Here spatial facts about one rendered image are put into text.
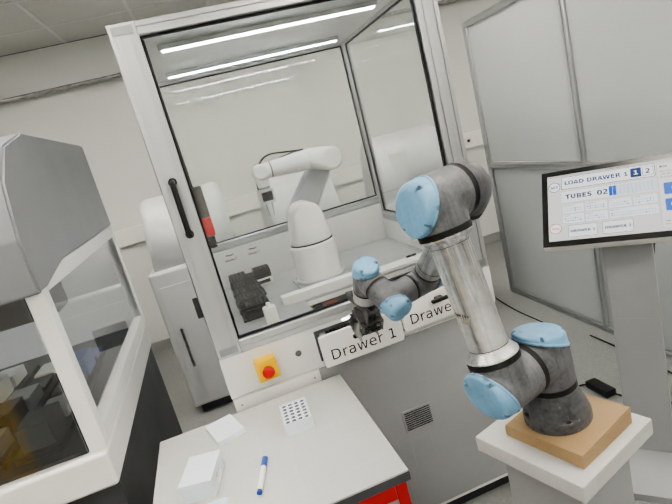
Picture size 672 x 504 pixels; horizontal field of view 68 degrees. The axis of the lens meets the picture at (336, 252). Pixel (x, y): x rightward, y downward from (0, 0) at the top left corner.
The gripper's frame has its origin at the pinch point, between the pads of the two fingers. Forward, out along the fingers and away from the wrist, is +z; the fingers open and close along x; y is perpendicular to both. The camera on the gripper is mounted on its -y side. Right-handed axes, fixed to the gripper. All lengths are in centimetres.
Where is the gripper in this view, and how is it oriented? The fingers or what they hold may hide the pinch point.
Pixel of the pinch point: (363, 331)
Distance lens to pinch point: 165.9
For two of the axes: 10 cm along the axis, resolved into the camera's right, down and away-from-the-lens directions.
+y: 3.7, 6.7, -6.5
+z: 0.5, 6.8, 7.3
